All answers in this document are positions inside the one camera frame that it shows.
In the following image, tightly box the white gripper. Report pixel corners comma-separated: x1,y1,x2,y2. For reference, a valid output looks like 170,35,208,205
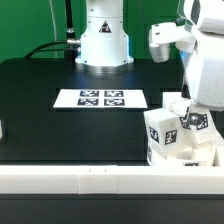
149,22,224,126

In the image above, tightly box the white round stool seat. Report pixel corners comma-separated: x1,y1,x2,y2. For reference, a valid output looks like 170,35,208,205
147,141,216,167

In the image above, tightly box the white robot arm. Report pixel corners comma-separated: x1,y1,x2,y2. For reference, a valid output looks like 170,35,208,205
76,0,224,111

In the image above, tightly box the white marker sheet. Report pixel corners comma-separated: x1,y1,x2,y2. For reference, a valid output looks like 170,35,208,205
54,89,147,109

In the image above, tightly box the white front fence bar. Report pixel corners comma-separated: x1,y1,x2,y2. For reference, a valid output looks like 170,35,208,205
0,165,224,195

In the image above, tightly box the white block at left edge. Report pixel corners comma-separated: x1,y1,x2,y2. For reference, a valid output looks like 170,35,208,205
0,120,3,140

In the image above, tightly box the black cable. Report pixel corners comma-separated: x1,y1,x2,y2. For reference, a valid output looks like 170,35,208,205
23,0,82,60

